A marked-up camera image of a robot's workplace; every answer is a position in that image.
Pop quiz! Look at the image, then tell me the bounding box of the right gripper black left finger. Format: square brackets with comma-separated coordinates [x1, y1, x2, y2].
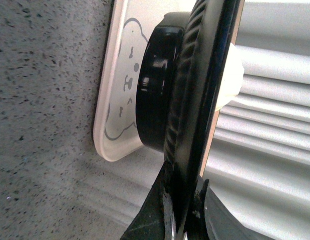
[121, 162, 175, 240]

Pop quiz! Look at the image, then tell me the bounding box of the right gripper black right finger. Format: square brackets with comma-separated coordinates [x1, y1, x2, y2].
[186, 178, 252, 240]

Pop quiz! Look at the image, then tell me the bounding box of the white steamed bun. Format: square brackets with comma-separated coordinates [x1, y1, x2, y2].
[215, 43, 244, 112]

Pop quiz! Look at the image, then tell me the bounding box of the beige plate with black rim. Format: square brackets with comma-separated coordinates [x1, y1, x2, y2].
[136, 0, 241, 240]

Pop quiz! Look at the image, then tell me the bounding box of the white bear print tray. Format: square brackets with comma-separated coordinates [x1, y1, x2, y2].
[93, 0, 195, 162]

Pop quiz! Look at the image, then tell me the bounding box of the grey pleated curtain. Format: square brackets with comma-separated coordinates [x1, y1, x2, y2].
[205, 0, 310, 240]

